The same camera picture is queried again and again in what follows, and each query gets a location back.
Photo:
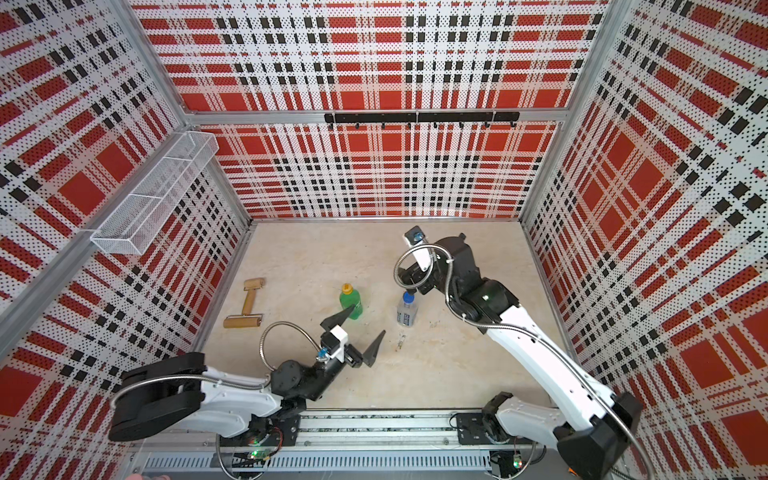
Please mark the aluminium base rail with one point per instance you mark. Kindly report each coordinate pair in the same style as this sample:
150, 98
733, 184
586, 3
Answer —
341, 441

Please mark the wooden double roller tool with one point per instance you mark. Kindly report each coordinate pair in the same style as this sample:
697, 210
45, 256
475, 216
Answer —
247, 318

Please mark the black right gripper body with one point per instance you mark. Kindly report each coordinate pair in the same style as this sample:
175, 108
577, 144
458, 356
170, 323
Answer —
423, 280

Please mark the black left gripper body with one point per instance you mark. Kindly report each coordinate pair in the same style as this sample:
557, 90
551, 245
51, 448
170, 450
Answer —
352, 358

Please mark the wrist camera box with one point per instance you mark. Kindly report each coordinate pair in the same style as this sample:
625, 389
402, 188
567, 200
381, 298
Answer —
333, 343
416, 237

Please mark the white wire mesh shelf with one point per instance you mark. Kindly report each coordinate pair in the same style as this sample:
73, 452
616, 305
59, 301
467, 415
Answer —
136, 221

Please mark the clear small water bottle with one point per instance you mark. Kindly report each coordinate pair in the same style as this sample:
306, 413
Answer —
406, 313

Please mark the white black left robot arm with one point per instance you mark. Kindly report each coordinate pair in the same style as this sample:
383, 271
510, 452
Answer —
183, 392

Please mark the black wall hook rail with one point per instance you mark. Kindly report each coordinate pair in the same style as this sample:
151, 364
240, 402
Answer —
358, 119

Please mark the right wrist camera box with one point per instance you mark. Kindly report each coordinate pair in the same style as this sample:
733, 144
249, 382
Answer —
416, 237

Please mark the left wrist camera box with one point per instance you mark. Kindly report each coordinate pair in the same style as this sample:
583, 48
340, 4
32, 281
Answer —
333, 343

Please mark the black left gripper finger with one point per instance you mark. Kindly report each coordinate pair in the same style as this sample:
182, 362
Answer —
369, 356
337, 319

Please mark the green plastic soda bottle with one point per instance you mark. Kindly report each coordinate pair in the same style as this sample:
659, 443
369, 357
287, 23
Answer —
352, 299

